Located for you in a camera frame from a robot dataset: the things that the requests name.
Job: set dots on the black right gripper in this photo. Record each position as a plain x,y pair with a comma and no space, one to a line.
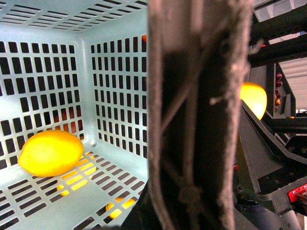
271,183

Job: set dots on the yellow orange mango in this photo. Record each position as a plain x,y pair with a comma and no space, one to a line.
255,97

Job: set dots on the light blue plastic basket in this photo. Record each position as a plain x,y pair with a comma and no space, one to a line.
78,66

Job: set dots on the yellow lemon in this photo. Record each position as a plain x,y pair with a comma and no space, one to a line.
50,153

